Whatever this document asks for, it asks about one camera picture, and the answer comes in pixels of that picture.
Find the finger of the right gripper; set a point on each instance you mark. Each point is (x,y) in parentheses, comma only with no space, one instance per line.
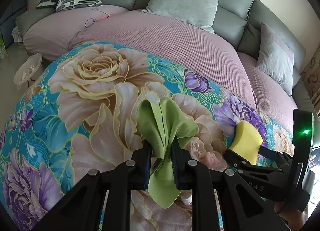
(277,157)
(236,161)

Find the white waste basket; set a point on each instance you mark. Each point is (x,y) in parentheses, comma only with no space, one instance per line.
(27,70)

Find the grey cushion centre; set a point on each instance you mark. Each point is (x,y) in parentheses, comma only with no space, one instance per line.
(199,13)

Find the floral blue blanket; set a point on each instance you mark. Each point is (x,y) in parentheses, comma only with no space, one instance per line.
(81,114)

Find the grey green sofa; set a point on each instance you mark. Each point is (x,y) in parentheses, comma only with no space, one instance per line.
(238,22)

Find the pink sofa cover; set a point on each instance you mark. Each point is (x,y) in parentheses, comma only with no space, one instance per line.
(207,54)

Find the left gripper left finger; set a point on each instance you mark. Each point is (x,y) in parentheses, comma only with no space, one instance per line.
(133,174)

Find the grey pink cushion right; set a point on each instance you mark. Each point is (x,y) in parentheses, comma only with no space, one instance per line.
(275,58)

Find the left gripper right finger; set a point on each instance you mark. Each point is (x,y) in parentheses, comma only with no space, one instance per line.
(190,174)

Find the light green microfibre cloth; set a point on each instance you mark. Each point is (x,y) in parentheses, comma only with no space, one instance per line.
(160,124)

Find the pink floral cloth bundle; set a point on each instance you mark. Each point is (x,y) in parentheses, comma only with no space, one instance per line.
(211,155)

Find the person's right hand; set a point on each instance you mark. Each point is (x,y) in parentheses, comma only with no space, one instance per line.
(295,218)

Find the yellow sponge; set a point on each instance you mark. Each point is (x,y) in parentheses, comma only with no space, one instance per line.
(247,142)

